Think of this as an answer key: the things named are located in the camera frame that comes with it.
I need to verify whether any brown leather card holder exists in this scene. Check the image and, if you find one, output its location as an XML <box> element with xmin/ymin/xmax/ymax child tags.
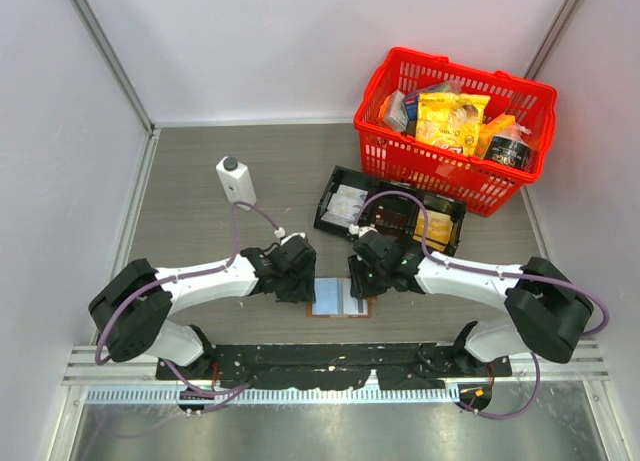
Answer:
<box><xmin>307</xmin><ymin>278</ymin><xmax>373</xmax><ymax>319</ymax></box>

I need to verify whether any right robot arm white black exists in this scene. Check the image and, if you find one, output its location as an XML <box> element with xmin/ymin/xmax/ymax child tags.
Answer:
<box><xmin>349</xmin><ymin>227</ymin><xmax>594</xmax><ymax>376</ymax></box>

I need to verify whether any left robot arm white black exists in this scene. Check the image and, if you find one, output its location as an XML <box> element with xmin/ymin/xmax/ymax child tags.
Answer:
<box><xmin>88</xmin><ymin>233</ymin><xmax>317</xmax><ymax>379</ymax></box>

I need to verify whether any card with black stripe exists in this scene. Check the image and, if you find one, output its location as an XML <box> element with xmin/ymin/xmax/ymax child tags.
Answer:
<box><xmin>355</xmin><ymin>298</ymin><xmax>369</xmax><ymax>317</ymax></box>

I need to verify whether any brown cards stack in tray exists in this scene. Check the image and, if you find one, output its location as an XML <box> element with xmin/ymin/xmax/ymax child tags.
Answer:
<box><xmin>371</xmin><ymin>202</ymin><xmax>414</xmax><ymax>238</ymax></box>

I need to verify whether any white cards stack in tray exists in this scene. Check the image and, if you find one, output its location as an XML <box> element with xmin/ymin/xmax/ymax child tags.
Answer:
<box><xmin>321</xmin><ymin>184</ymin><xmax>368</xmax><ymax>228</ymax></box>

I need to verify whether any yellow cards stack in tray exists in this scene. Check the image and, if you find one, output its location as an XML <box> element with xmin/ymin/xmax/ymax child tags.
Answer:
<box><xmin>413</xmin><ymin>210</ymin><xmax>453</xmax><ymax>252</ymax></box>

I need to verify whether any black compartment tray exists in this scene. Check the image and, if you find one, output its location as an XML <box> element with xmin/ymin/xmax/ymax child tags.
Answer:
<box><xmin>314</xmin><ymin>166</ymin><xmax>466</xmax><ymax>256</ymax></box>

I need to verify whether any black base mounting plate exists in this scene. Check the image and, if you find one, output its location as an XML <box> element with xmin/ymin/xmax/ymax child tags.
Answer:
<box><xmin>156</xmin><ymin>342</ymin><xmax>512</xmax><ymax>391</ymax></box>

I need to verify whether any white bottle grey cap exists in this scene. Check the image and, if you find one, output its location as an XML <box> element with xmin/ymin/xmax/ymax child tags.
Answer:
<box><xmin>216</xmin><ymin>156</ymin><xmax>257</xmax><ymax>211</ymax></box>

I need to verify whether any grey carton box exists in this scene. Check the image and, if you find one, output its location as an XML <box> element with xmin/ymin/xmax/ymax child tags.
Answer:
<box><xmin>378</xmin><ymin>90</ymin><xmax>408</xmax><ymax>133</ymax></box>

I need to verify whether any yellow snack bag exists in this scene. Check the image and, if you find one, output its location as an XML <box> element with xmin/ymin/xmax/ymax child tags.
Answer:
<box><xmin>415</xmin><ymin>92</ymin><xmax>490</xmax><ymax>156</ymax></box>

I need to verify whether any red plastic shopping basket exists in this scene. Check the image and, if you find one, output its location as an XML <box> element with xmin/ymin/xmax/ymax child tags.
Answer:
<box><xmin>354</xmin><ymin>47</ymin><xmax>557</xmax><ymax>216</ymax></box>

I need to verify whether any orange snack packet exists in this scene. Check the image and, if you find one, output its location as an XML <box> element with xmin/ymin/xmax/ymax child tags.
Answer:
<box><xmin>475</xmin><ymin>113</ymin><xmax>515</xmax><ymax>159</ymax></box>

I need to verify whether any black round can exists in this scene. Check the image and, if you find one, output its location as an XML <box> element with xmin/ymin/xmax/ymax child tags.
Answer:
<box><xmin>483</xmin><ymin>135</ymin><xmax>533</xmax><ymax>171</ymax></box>

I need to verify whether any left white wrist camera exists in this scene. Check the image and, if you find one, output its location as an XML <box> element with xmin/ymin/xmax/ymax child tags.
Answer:
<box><xmin>274</xmin><ymin>227</ymin><xmax>307</xmax><ymax>245</ymax></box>

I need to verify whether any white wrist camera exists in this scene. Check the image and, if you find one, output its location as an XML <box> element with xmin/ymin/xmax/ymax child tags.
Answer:
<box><xmin>348</xmin><ymin>224</ymin><xmax>377</xmax><ymax>241</ymax></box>
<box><xmin>274</xmin><ymin>227</ymin><xmax>307</xmax><ymax>245</ymax></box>

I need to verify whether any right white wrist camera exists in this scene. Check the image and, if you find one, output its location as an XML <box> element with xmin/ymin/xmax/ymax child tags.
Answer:
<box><xmin>348</xmin><ymin>224</ymin><xmax>377</xmax><ymax>241</ymax></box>

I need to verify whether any purple cable under left base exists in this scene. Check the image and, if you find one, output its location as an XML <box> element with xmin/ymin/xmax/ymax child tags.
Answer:
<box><xmin>159</xmin><ymin>360</ymin><xmax>261</xmax><ymax>413</ymax></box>

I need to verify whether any white slotted cable duct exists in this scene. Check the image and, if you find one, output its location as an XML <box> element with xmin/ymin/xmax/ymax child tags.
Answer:
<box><xmin>84</xmin><ymin>383</ymin><xmax>459</xmax><ymax>405</ymax></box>

